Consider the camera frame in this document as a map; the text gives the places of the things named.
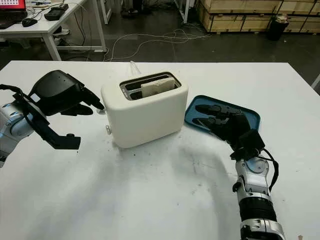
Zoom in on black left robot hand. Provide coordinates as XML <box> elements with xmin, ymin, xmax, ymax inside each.
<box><xmin>27</xmin><ymin>69</ymin><xmax>105</xmax><ymax>117</ymax></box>

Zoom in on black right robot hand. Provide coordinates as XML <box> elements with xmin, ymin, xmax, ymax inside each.
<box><xmin>193</xmin><ymin>104</ymin><xmax>252</xmax><ymax>148</ymax></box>

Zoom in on white bread slice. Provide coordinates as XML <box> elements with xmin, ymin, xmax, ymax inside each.
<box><xmin>140</xmin><ymin>77</ymin><xmax>175</xmax><ymax>98</ymax></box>

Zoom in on blue plastic tray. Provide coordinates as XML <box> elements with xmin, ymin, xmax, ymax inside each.
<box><xmin>184</xmin><ymin>94</ymin><xmax>261</xmax><ymax>137</ymax></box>

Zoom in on white two-slot toaster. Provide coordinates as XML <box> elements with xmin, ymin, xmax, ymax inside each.
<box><xmin>100</xmin><ymin>71</ymin><xmax>189</xmax><ymax>149</ymax></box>

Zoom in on white office desk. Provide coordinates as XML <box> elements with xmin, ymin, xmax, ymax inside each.
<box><xmin>0</xmin><ymin>0</ymin><xmax>108</xmax><ymax>62</ymax></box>

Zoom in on black computer mouse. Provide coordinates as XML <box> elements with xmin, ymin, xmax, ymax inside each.
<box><xmin>21</xmin><ymin>17</ymin><xmax>38</xmax><ymax>28</ymax></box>

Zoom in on black laptop red screen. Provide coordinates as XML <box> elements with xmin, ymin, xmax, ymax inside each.
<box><xmin>0</xmin><ymin>0</ymin><xmax>28</xmax><ymax>30</ymax></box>

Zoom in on plywood crate stack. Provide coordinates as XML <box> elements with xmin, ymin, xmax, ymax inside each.
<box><xmin>197</xmin><ymin>0</ymin><xmax>320</xmax><ymax>33</ymax></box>

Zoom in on black trash bin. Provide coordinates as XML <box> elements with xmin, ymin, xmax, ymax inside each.
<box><xmin>266</xmin><ymin>13</ymin><xmax>290</xmax><ymax>41</ymax></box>

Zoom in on person legs dark shoes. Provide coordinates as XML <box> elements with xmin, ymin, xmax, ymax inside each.
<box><xmin>121</xmin><ymin>0</ymin><xmax>143</xmax><ymax>18</ymax></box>

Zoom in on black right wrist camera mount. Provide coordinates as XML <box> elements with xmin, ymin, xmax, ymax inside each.
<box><xmin>229</xmin><ymin>129</ymin><xmax>266</xmax><ymax>161</ymax></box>

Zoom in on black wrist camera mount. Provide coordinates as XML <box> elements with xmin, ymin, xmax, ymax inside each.
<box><xmin>12</xmin><ymin>92</ymin><xmax>82</xmax><ymax>151</ymax></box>
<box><xmin>229</xmin><ymin>129</ymin><xmax>266</xmax><ymax>161</ymax></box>

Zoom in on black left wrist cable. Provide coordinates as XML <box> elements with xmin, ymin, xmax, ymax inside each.
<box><xmin>0</xmin><ymin>84</ymin><xmax>28</xmax><ymax>121</ymax></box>

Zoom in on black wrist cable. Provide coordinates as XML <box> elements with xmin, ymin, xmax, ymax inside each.
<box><xmin>261</xmin><ymin>148</ymin><xmax>280</xmax><ymax>192</ymax></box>
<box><xmin>0</xmin><ymin>84</ymin><xmax>28</xmax><ymax>121</ymax></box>

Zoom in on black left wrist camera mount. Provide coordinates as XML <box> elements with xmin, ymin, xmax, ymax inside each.
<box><xmin>12</xmin><ymin>92</ymin><xmax>82</xmax><ymax>151</ymax></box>

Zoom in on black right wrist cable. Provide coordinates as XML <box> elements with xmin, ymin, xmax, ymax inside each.
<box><xmin>261</xmin><ymin>148</ymin><xmax>280</xmax><ymax>192</ymax></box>

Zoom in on white toaster power cord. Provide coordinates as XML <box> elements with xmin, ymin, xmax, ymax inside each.
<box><xmin>128</xmin><ymin>61</ymin><xmax>142</xmax><ymax>76</ymax></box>

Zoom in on white table leg frame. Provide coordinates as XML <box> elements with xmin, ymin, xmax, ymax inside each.
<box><xmin>174</xmin><ymin>0</ymin><xmax>195</xmax><ymax>25</ymax></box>
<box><xmin>101</xmin><ymin>0</ymin><xmax>113</xmax><ymax>25</ymax></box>

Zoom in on white cable on floor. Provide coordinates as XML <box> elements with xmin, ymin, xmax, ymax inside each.
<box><xmin>103</xmin><ymin>27</ymin><xmax>212</xmax><ymax>62</ymax></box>

